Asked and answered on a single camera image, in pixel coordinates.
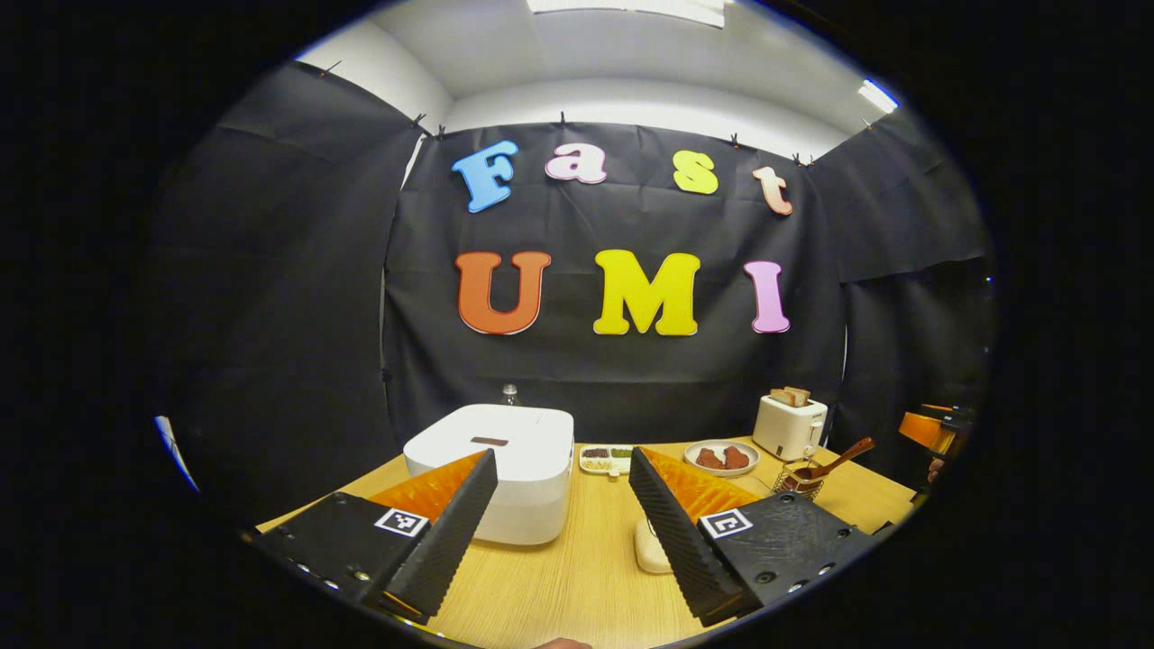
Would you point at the black backdrop cloth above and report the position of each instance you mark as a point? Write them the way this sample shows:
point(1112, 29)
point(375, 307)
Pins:
point(270, 297)

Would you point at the clear bottle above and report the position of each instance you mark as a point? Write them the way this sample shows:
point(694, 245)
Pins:
point(510, 395)

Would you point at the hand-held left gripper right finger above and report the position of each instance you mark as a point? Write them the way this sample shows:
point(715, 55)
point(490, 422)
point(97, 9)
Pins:
point(681, 541)

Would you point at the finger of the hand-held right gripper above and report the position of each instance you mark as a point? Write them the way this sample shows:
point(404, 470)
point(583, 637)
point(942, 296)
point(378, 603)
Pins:
point(920, 428)

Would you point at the brown wooden spoon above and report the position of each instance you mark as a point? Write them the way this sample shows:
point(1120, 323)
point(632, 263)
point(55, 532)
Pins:
point(838, 458)

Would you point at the white rice cooker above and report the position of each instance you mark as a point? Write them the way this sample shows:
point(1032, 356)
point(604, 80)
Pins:
point(532, 460)

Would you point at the toasted bread slice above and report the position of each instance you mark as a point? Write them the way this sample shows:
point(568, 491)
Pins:
point(799, 396)
point(778, 397)

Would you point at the large ceiling light panel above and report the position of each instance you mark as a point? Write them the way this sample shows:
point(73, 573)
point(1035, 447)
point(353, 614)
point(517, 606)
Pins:
point(631, 7)

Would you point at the white device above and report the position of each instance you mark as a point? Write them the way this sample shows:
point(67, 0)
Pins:
point(176, 451)

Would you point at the clear container of white rice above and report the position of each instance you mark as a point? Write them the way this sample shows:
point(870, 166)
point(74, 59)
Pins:
point(649, 550)

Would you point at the white round plate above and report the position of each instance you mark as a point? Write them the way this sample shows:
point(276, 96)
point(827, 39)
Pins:
point(721, 443)

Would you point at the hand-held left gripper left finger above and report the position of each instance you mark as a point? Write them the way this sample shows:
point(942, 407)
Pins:
point(446, 541)

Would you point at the white divided condiment dish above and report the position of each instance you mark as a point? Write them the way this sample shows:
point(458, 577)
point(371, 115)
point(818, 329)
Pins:
point(599, 461)

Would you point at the white toaster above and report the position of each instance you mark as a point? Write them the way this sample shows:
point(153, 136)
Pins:
point(784, 433)

